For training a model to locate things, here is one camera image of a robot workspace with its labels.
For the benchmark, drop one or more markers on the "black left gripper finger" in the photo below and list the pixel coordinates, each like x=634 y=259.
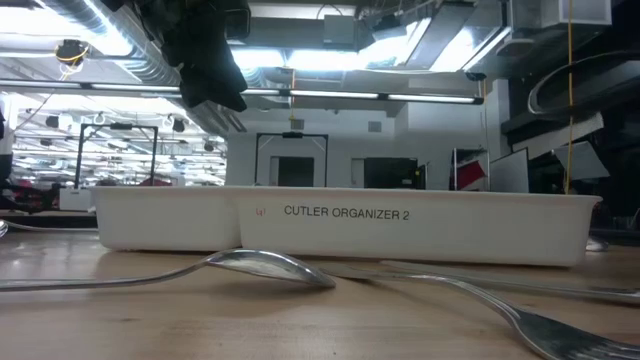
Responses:
x=225 y=85
x=191 y=85

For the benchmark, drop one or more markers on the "silver spoon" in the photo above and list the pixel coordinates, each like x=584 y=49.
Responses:
x=270 y=265

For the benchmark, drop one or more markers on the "white cutlery organizer tray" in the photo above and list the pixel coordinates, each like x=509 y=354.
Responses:
x=400 y=235

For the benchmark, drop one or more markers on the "silver fork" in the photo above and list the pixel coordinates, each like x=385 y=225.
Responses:
x=560 y=337

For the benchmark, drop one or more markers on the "silver table knife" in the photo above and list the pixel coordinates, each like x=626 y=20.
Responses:
x=615 y=295

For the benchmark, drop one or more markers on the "long ceiling light bar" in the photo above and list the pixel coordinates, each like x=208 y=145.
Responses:
x=330 y=94

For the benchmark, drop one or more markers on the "grey ceiling box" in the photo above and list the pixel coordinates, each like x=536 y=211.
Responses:
x=339 y=31

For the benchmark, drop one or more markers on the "white box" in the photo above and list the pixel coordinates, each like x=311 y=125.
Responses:
x=75 y=199

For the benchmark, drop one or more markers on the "black monitor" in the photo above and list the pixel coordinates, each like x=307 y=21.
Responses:
x=390 y=173

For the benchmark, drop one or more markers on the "dark red equipment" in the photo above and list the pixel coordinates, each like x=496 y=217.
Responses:
x=30 y=195

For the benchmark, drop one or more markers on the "red and white panel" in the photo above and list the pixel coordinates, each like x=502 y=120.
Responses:
x=470 y=175

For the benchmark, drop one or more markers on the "grey tilted panel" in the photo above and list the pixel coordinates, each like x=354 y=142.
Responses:
x=582 y=162

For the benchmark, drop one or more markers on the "silver ventilation duct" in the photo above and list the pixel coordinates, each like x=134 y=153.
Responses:
x=135 y=62

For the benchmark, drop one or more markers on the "black rig frame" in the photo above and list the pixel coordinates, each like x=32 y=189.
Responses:
x=121 y=126
x=292 y=134

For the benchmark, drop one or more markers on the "black security camera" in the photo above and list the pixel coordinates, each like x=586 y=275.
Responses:
x=475 y=76

